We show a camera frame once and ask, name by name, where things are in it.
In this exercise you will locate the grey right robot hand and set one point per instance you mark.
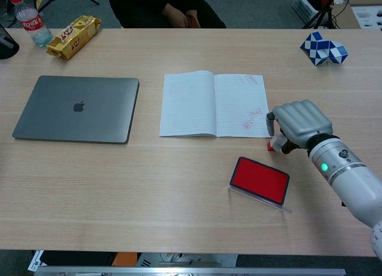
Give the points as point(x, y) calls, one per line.
point(304, 121)

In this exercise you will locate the small red stamp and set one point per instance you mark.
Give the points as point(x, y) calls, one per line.
point(271, 145)

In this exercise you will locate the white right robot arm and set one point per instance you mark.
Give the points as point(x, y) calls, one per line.
point(352, 180)

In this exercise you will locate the open white notebook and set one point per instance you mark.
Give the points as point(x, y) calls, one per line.
point(191, 106)

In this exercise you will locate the red ink pad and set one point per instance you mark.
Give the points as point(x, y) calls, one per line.
point(259, 179)

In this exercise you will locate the blue white snake puzzle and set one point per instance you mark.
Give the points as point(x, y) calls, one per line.
point(322, 49)

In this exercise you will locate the white plastic basket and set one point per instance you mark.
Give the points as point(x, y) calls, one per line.
point(304, 4)

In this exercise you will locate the cardboard box with white foam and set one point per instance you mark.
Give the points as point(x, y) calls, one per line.
point(367, 13)

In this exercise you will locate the person in black clothes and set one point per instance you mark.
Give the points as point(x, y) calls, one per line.
point(143, 7)

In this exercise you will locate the grey closed laptop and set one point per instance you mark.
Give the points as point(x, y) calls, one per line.
point(77, 109)

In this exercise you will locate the orange object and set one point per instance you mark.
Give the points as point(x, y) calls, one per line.
point(123, 259)

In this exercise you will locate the gold snack package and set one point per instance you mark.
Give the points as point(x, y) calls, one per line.
point(73, 39)

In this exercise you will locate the plastic bottle with red label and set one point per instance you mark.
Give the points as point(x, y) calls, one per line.
point(33, 25)

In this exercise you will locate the black lamp base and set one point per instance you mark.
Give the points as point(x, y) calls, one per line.
point(7, 46)

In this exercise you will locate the aluminium rail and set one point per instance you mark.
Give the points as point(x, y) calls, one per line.
point(179, 271)

